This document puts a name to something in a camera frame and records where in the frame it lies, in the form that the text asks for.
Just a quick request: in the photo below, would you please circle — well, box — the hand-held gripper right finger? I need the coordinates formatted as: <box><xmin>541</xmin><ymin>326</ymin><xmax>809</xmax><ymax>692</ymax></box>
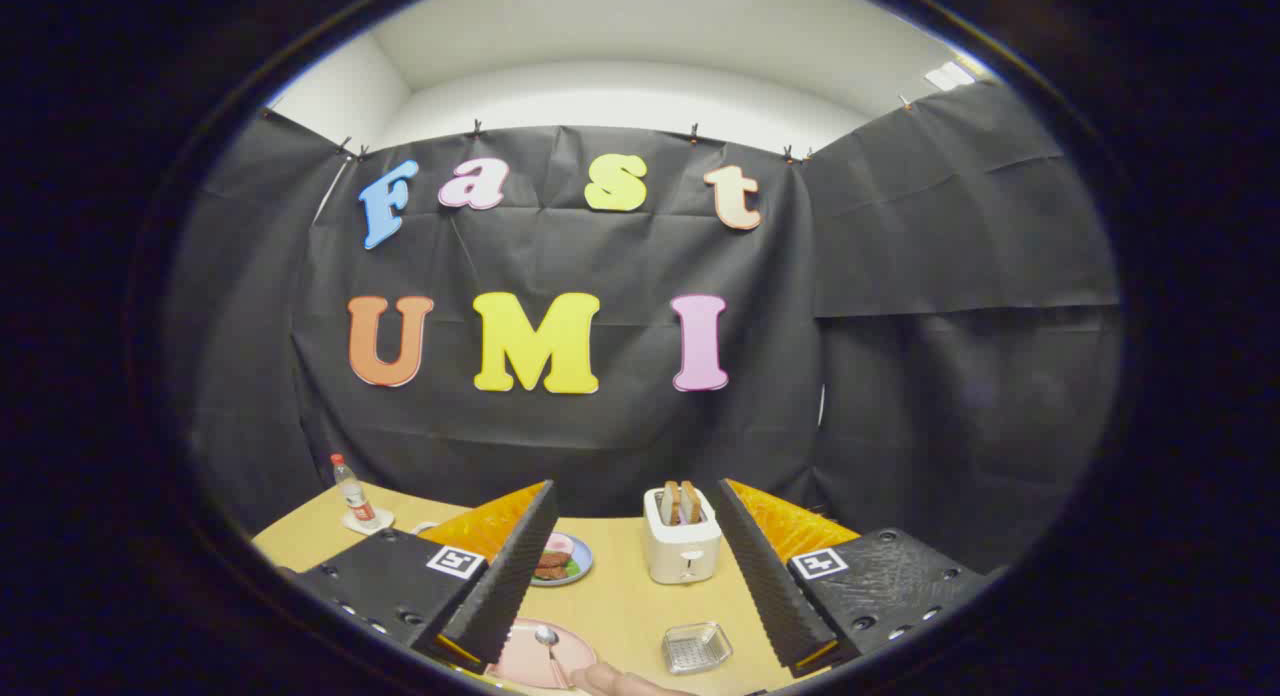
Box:
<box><xmin>716</xmin><ymin>478</ymin><xmax>991</xmax><ymax>677</ymax></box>

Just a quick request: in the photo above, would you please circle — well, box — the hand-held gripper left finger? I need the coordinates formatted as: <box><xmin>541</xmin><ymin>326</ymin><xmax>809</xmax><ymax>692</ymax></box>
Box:
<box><xmin>295</xmin><ymin>479</ymin><xmax>559</xmax><ymax>675</ymax></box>

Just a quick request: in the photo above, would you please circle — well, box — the spoon with checkered handle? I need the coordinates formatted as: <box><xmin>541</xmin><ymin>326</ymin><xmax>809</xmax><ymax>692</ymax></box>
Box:
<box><xmin>534</xmin><ymin>626</ymin><xmax>569</xmax><ymax>689</ymax></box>

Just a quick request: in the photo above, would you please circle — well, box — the blue plate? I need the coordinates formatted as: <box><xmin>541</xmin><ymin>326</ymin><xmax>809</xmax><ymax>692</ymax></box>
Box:
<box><xmin>530</xmin><ymin>532</ymin><xmax>594</xmax><ymax>587</ymax></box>

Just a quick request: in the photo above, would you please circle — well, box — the pink plate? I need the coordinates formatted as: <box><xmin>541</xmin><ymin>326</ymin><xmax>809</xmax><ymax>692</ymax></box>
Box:
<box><xmin>488</xmin><ymin>618</ymin><xmax>598</xmax><ymax>690</ymax></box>

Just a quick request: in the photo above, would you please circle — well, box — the white toaster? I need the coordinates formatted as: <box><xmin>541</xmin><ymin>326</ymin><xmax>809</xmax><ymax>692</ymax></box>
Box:
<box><xmin>643</xmin><ymin>486</ymin><xmax>723</xmax><ymax>585</ymax></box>

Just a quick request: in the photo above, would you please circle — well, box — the clear tray with metal strainer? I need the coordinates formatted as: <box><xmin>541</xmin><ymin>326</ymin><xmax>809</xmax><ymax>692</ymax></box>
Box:
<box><xmin>662</xmin><ymin>622</ymin><xmax>734</xmax><ymax>675</ymax></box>

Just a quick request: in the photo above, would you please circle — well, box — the clear bottle with red cap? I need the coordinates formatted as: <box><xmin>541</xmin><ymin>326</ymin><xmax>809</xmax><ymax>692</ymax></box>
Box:
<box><xmin>331</xmin><ymin>453</ymin><xmax>378</xmax><ymax>525</ymax></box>

